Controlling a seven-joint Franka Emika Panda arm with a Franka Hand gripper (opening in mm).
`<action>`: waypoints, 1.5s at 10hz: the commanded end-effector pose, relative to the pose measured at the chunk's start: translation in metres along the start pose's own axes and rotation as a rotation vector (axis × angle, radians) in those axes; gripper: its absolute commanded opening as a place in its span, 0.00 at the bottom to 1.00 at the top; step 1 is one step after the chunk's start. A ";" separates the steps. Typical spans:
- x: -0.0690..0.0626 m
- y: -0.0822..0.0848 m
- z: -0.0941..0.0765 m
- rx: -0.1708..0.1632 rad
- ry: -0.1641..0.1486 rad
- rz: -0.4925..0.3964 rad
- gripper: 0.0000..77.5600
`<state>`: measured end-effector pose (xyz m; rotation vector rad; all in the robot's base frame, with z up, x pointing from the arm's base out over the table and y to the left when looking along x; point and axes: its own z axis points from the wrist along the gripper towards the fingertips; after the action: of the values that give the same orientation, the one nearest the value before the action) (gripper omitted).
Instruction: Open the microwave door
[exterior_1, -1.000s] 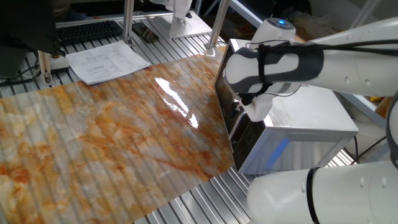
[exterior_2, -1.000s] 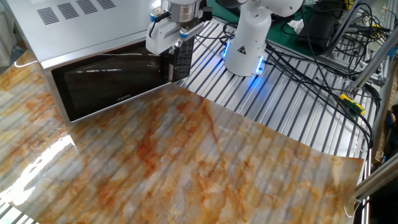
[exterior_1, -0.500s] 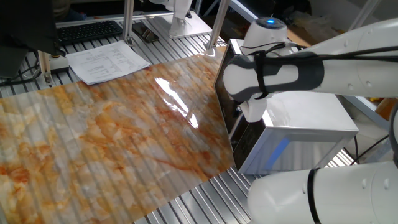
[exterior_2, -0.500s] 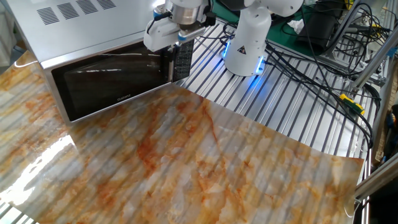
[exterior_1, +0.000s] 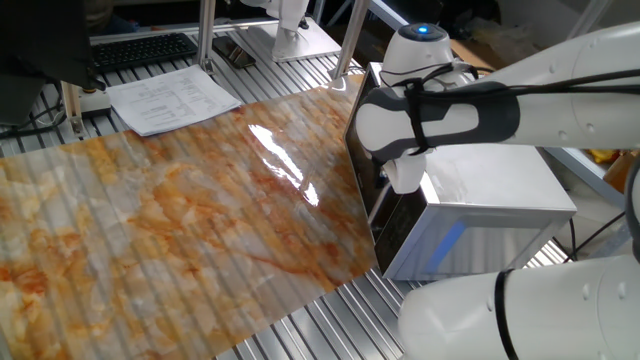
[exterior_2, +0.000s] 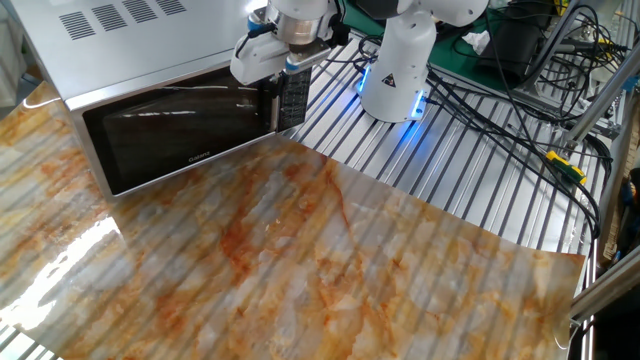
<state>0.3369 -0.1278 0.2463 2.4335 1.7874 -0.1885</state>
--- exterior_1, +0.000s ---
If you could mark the white Franka Hand gripper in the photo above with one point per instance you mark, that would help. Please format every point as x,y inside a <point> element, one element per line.
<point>405,175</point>

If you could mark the black smartphone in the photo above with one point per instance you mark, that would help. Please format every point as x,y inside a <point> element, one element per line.
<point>234,51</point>

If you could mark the black computer monitor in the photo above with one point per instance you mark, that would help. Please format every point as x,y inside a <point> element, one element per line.
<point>40,40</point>

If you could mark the microwave door with black window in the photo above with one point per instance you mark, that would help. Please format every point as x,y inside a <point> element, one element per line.
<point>359,172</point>

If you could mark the black computer keyboard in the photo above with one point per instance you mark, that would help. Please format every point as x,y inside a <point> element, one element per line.
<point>145,50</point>

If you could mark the white pedestal on metal plate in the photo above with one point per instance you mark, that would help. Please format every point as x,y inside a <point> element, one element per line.
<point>290,40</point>

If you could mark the brown cardboard box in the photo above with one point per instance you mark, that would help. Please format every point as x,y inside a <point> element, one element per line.
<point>625,172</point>

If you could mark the horizontal aluminium profile rail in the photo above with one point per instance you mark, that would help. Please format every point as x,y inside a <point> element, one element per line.
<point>175,27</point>

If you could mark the short aluminium profile stub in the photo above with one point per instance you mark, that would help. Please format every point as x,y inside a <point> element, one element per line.
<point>72,107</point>

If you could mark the seated person in jeans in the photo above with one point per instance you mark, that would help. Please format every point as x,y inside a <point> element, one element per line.
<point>102,17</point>

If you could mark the small white box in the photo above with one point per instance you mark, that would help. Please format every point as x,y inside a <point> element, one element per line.
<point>95,102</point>

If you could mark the aluminium frame beam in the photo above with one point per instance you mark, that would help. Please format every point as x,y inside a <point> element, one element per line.
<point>585,172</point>

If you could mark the silver Galanz microwave oven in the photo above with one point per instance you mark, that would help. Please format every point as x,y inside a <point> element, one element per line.
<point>500,185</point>

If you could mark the upright aluminium profile post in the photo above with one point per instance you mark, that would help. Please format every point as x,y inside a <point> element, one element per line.
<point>205,30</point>
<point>350,40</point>

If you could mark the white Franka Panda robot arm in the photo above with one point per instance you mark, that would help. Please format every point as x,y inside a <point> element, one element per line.
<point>550,310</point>

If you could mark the small yellow object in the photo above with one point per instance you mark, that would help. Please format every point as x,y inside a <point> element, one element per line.
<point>602,156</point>

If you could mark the printed white paper sheets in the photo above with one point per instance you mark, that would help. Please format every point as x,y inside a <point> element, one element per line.
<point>170,100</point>

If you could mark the orange marble pattern glossy sheet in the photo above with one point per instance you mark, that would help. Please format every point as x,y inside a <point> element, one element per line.
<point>150,225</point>

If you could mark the flat brown cardboard piece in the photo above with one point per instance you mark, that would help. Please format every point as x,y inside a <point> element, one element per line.
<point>475,55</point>

